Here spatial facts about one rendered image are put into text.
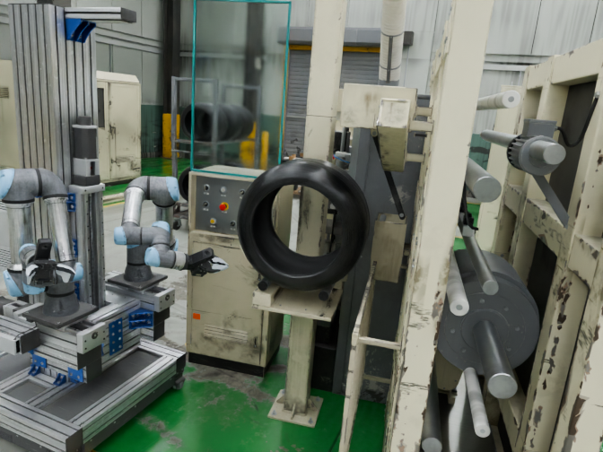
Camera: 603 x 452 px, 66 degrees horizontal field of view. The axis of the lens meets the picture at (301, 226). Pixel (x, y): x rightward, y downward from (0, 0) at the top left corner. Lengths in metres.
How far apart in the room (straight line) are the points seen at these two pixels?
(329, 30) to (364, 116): 0.76
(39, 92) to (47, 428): 1.49
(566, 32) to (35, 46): 10.12
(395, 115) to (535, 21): 9.84
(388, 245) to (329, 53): 0.94
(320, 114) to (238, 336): 1.50
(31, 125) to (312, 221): 1.38
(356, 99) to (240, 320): 1.77
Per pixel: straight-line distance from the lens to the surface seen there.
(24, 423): 2.61
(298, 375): 2.71
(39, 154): 2.49
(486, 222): 5.46
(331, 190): 1.92
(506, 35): 11.27
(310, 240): 2.39
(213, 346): 3.15
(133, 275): 2.66
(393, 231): 2.25
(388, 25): 2.64
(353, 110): 1.65
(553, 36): 11.28
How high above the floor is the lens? 1.70
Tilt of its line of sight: 14 degrees down
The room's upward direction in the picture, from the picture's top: 5 degrees clockwise
